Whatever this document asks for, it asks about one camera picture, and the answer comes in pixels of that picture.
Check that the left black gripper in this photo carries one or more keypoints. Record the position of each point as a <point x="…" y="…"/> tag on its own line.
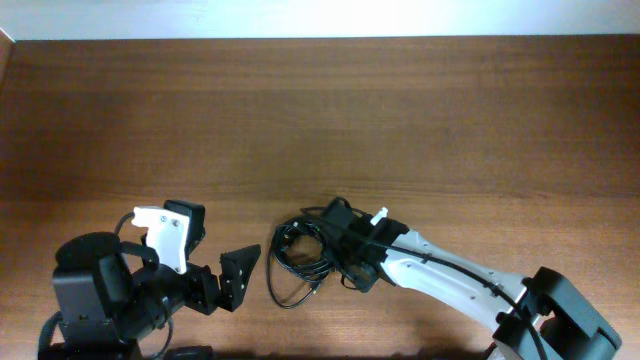
<point x="211" y="295"/>

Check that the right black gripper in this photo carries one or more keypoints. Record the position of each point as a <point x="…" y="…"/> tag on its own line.
<point x="347" y="245"/>

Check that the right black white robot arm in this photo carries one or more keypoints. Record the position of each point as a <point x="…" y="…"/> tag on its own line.
<point x="539" y="317"/>

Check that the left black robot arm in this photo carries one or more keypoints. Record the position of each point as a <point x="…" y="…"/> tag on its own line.
<point x="111" y="294"/>

